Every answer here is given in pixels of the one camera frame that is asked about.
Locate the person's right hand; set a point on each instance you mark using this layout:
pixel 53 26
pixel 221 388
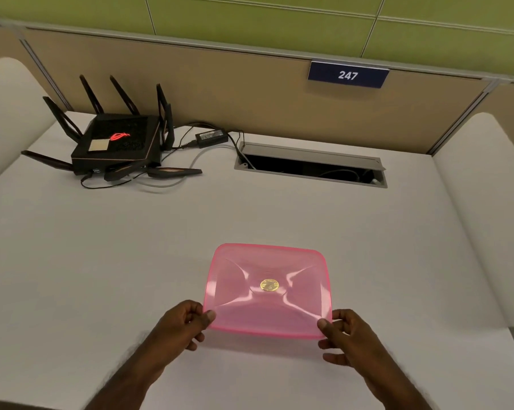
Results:
pixel 355 343

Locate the person's left hand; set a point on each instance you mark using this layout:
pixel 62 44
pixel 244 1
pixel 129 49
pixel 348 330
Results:
pixel 173 330

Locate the person's right thumb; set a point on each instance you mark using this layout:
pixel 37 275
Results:
pixel 330 330

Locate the person's left thumb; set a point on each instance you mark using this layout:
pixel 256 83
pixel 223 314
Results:
pixel 201 322

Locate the person's right middle finger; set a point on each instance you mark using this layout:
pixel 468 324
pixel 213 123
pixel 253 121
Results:
pixel 328 344

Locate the pink translucent plastic container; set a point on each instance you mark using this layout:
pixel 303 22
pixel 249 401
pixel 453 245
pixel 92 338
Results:
pixel 257 307

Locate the person's right forearm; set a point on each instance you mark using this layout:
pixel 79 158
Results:
pixel 396 390

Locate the person's left forearm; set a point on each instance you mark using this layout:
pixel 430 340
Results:
pixel 128 382

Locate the round gold sticker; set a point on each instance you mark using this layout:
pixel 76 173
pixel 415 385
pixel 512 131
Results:
pixel 270 285

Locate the black power adapter brick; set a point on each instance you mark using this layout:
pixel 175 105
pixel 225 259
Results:
pixel 211 137

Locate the black router with antennas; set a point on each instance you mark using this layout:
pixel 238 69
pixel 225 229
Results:
pixel 116 143

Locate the white rounded side divider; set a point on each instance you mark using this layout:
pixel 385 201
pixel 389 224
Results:
pixel 487 209
pixel 9 110

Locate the beige desk partition panel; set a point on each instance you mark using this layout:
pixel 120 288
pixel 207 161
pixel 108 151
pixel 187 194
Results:
pixel 257 98

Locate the blue number sign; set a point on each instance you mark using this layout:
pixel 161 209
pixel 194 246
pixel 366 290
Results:
pixel 347 74

